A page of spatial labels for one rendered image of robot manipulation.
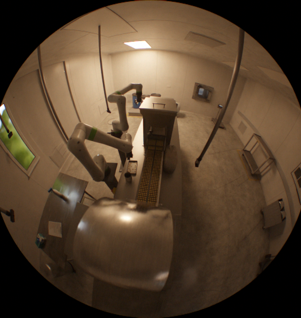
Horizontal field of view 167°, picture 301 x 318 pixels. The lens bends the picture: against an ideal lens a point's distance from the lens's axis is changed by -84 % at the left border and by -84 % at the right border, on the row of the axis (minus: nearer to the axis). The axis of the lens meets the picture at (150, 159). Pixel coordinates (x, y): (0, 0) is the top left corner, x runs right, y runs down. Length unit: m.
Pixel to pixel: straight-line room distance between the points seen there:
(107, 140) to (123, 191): 0.62
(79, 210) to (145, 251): 0.49
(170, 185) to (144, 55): 4.52
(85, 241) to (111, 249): 0.06
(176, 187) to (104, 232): 1.10
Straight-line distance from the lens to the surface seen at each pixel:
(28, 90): 2.62
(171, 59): 4.61
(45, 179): 2.78
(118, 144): 0.87
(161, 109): 0.96
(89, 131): 0.82
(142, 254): 0.21
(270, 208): 3.43
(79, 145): 0.71
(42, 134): 2.66
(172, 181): 1.26
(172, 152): 1.29
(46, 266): 2.27
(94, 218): 0.24
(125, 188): 1.21
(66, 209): 1.63
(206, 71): 4.87
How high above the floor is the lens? 1.90
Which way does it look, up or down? 51 degrees down
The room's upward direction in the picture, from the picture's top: 2 degrees clockwise
